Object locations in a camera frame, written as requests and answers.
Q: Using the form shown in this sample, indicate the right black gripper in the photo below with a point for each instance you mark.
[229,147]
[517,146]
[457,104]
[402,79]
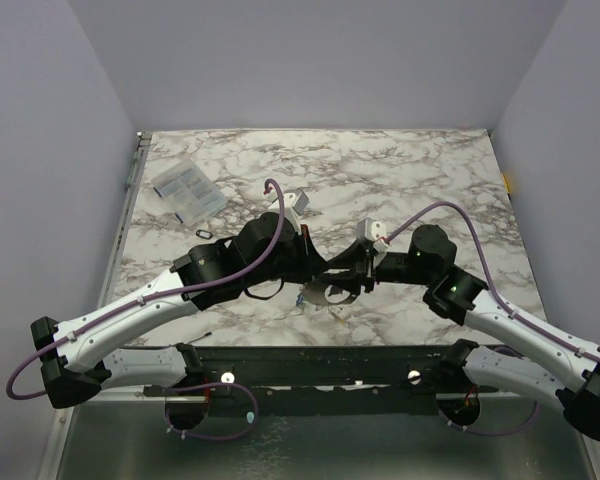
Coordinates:
[370,265]

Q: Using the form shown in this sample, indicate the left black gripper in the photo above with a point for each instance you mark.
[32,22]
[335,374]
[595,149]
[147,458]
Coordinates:
[311,264]

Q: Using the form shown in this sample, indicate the keyring bunch with keys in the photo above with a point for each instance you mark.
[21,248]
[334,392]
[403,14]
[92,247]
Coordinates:
[317,296]

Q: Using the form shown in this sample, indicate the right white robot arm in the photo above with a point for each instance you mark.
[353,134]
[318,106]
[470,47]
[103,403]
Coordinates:
[551,366]

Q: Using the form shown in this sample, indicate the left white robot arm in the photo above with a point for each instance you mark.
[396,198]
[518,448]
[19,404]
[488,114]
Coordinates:
[84,356]

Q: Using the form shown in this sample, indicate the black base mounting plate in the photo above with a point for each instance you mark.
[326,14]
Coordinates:
[296,381]

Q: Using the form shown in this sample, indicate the clear plastic organizer box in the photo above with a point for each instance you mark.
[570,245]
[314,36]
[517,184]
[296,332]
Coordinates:
[191,195]

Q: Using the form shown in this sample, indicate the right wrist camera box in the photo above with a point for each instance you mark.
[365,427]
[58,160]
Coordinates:
[373,231]

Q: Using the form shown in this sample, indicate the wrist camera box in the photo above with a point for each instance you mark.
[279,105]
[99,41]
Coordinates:
[373,231]
[295,203]

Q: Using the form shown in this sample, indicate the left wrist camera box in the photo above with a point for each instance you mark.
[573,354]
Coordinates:
[295,203]

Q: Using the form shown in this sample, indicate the aluminium extrusion rail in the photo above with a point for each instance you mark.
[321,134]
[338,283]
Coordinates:
[119,395]

